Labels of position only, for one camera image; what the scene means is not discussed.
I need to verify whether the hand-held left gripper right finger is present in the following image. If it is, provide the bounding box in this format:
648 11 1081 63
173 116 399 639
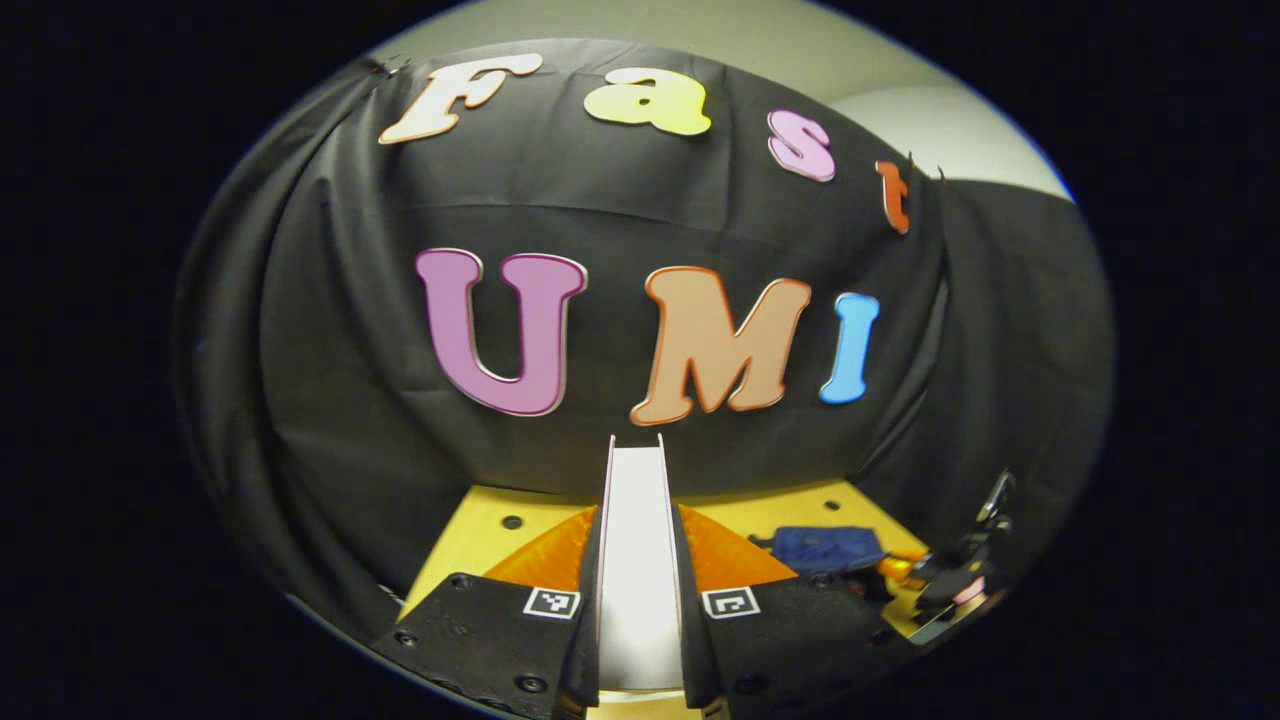
672 503 921 716

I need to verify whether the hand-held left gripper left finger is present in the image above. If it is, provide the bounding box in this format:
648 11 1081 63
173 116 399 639
372 505 606 719

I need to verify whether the blue schoolbag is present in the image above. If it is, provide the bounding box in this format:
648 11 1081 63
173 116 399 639
750 525 891 601

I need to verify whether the pink cover book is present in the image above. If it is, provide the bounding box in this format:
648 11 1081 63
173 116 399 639
597 434 691 693

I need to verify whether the black backdrop cloth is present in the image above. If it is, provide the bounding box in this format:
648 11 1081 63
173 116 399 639
175 38 1116 641

